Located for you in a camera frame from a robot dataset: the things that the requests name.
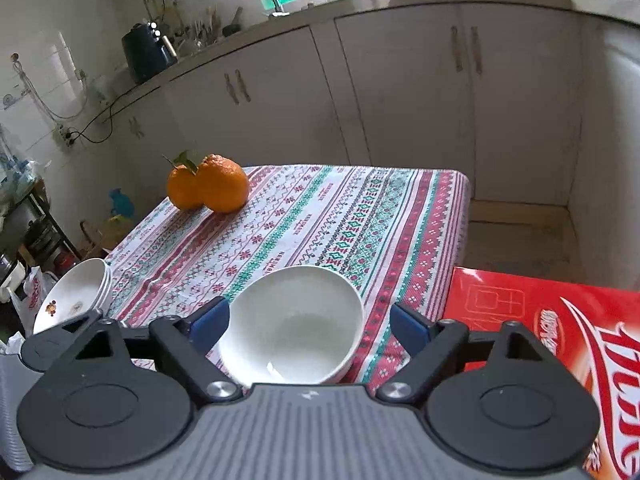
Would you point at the white kitchen cabinets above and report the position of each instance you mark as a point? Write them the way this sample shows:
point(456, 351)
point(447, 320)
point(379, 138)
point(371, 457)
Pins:
point(535, 101)

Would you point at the orange with green leaf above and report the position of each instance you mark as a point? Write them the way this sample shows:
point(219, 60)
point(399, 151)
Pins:
point(182, 186)

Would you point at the large bumpy orange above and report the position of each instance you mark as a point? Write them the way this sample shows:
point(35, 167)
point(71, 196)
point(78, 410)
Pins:
point(222, 184)

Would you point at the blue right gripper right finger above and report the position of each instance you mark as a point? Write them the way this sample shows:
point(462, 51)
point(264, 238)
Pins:
point(411, 329)

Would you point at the patterned red green tablecloth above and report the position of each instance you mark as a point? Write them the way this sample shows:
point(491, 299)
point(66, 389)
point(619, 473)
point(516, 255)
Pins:
point(395, 234)

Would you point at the black metal storage rack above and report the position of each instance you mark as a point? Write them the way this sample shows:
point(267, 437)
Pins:
point(30, 236)

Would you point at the black air fryer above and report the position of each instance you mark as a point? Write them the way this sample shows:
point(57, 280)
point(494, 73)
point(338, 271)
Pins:
point(148, 51)

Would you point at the red cardboard box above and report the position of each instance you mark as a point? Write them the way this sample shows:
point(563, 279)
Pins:
point(593, 331)

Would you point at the white ceramic bowl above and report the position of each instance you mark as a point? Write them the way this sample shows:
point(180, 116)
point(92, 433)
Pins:
point(300, 325)

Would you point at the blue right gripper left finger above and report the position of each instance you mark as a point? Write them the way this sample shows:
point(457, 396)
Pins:
point(208, 324)

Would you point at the blue thermos jug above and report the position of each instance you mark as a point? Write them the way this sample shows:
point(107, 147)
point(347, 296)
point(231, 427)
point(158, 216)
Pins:
point(121, 204)

